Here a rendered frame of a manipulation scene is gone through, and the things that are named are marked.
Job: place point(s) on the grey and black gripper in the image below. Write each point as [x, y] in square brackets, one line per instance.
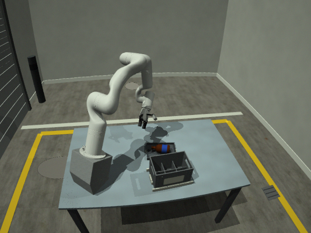
[143, 117]

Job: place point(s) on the brown bottle with blue label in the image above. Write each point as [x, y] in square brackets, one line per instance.
[161, 148]

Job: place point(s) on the dark grey crate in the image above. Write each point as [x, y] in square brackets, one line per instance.
[169, 169]

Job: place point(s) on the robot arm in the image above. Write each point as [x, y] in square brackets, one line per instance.
[98, 103]

